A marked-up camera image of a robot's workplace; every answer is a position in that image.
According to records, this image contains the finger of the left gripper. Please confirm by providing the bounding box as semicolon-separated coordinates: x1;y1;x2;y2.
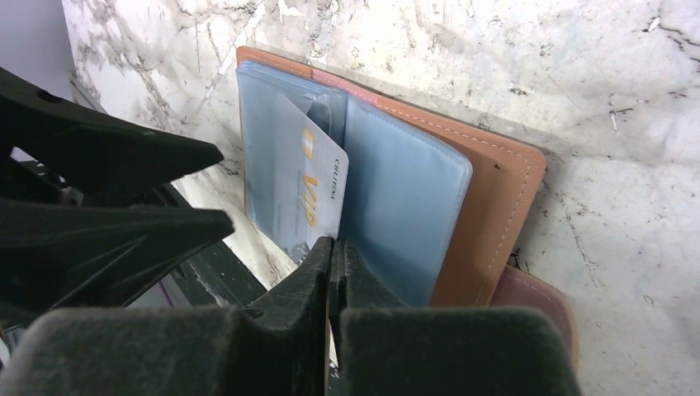
1;199;234;326
1;69;224;199

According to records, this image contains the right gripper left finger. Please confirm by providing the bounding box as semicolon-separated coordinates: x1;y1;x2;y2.
1;237;333;395

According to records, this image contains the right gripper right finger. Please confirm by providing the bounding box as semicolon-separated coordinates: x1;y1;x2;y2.
329;239;581;395

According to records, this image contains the brown leather card holder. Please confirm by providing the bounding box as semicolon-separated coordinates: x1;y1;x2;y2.
236;46;580;366

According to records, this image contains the silver VIP card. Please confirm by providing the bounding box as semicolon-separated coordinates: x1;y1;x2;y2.
272;94;349;265

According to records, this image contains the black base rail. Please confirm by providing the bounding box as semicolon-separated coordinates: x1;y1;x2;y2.
153;186;275;310

